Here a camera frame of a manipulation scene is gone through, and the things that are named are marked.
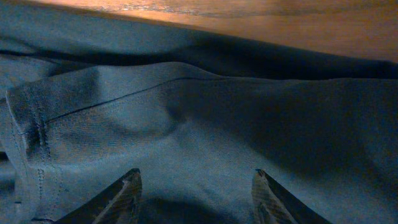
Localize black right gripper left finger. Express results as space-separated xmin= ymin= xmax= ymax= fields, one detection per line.
xmin=55 ymin=169 xmax=142 ymax=224

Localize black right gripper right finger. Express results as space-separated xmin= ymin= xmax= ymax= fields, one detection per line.
xmin=251 ymin=169 xmax=331 ymax=224

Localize black leggings with red waistband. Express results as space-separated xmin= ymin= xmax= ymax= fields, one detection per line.
xmin=1 ymin=2 xmax=397 ymax=223

